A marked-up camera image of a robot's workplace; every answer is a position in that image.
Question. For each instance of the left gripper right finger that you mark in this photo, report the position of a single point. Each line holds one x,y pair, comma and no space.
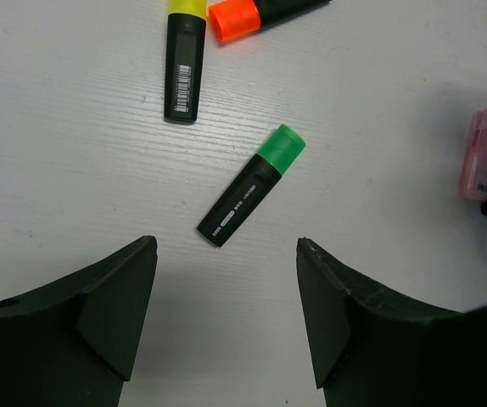
373,346

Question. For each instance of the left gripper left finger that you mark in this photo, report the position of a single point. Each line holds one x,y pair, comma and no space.
74,341

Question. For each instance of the yellow highlighter marker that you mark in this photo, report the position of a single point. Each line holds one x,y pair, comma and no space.
186,27

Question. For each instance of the pink correction tape case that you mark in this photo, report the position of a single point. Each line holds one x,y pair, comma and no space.
473,179

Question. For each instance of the green highlighter marker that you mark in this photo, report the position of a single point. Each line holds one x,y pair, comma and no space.
251,185

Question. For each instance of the orange highlighter marker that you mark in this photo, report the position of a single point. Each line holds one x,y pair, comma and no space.
234,19

